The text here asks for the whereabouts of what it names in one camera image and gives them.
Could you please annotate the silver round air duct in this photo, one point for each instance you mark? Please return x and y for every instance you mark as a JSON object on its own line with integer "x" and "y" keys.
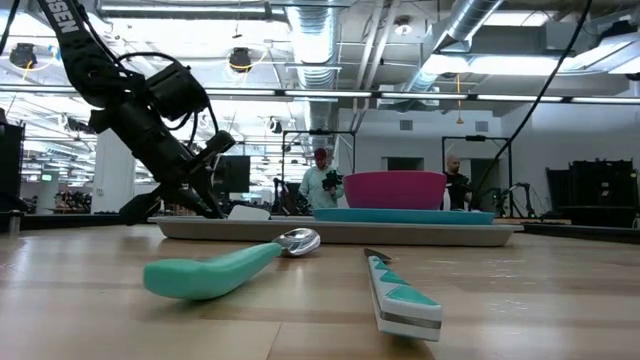
{"x": 470, "y": 20}
{"x": 315, "y": 50}

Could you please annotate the pink plastic bowl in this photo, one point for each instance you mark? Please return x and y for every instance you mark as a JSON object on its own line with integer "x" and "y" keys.
{"x": 395, "y": 192}

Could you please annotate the black cabinet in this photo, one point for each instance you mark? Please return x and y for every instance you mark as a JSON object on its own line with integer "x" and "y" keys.
{"x": 595, "y": 195}

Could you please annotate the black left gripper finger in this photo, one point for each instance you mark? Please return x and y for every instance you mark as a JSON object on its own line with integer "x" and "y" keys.
{"x": 210, "y": 190}
{"x": 145, "y": 207}

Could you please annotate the black aluminium rig frame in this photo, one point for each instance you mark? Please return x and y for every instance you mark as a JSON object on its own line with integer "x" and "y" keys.
{"x": 75, "y": 221}

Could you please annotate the LED light bar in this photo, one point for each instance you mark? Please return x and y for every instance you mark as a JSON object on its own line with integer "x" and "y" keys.
{"x": 325, "y": 93}

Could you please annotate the black metal rig frame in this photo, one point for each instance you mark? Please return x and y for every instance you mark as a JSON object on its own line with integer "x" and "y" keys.
{"x": 475, "y": 138}
{"x": 320, "y": 132}

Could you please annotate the black ceiling-hung device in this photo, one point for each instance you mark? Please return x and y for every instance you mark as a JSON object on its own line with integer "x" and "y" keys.
{"x": 22, "y": 55}
{"x": 241, "y": 59}

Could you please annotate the dark monitor screen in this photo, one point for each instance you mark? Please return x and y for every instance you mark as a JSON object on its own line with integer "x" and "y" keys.
{"x": 232, "y": 175}

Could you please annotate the grey plastic tray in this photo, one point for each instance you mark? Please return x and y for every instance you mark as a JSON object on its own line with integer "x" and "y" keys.
{"x": 350, "y": 235}

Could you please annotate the blue round plate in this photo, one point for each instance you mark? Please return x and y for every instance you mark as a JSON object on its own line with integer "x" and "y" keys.
{"x": 400, "y": 217}

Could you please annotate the white rounded object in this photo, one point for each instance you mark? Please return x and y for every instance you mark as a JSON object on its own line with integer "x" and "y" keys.
{"x": 249, "y": 213}

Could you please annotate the person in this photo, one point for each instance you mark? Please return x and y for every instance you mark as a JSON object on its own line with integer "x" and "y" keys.
{"x": 457, "y": 187}
{"x": 315, "y": 187}

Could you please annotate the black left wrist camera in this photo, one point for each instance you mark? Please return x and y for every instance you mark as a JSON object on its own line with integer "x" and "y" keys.
{"x": 175, "y": 90}

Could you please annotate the white pillar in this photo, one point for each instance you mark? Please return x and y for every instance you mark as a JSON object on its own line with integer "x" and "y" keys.
{"x": 115, "y": 170}

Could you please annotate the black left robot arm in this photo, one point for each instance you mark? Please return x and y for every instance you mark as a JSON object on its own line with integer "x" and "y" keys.
{"x": 75, "y": 45}

